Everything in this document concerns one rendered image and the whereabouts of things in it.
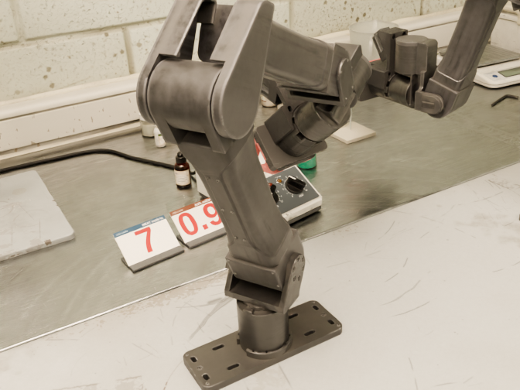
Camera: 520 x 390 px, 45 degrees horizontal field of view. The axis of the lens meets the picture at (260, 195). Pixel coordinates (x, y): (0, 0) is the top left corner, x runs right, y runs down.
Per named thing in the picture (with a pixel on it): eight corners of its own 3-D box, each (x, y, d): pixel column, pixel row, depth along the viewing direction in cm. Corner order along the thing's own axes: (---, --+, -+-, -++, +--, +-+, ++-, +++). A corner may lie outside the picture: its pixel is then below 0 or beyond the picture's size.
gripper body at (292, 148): (248, 132, 89) (273, 110, 82) (302, 114, 94) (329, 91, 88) (269, 173, 88) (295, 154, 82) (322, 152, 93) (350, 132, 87)
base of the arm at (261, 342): (173, 309, 74) (199, 343, 69) (313, 256, 83) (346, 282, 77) (181, 360, 78) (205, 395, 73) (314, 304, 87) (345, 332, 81)
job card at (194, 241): (236, 229, 105) (234, 207, 103) (189, 248, 100) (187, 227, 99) (217, 215, 109) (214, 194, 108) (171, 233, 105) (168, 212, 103)
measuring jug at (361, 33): (395, 97, 157) (398, 37, 150) (343, 96, 160) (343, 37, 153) (398, 74, 173) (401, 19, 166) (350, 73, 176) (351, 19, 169)
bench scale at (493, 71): (491, 92, 158) (494, 73, 155) (426, 66, 179) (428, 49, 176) (549, 79, 164) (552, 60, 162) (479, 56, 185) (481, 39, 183)
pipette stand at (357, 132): (376, 135, 137) (378, 77, 131) (347, 144, 133) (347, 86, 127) (353, 124, 143) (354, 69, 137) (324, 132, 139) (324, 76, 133)
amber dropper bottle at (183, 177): (178, 180, 122) (174, 148, 119) (193, 181, 122) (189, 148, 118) (174, 187, 120) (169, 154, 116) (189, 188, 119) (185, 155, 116)
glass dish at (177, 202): (162, 218, 110) (160, 207, 109) (176, 203, 114) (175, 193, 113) (189, 223, 108) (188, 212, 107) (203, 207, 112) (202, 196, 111)
